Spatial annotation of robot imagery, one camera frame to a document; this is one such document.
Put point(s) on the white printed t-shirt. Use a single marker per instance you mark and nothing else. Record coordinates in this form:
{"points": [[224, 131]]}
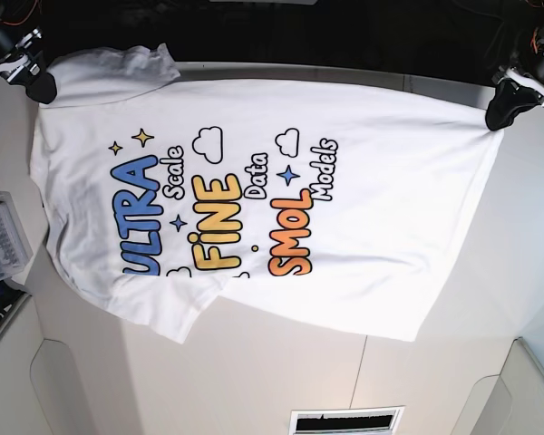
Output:
{"points": [[338, 205]]}

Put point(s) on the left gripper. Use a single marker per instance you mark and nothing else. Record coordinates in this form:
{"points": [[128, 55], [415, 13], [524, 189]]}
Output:
{"points": [[523, 92]]}

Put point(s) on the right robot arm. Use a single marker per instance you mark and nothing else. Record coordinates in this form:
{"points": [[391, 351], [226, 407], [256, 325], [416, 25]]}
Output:
{"points": [[23, 16]]}

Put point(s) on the clear plastic parts box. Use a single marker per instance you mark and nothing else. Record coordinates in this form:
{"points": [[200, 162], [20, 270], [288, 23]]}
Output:
{"points": [[15, 250]]}

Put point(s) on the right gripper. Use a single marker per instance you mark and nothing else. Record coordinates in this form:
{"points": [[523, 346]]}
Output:
{"points": [[22, 63]]}

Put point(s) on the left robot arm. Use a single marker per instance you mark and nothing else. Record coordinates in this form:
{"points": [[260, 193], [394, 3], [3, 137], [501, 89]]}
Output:
{"points": [[524, 40]]}

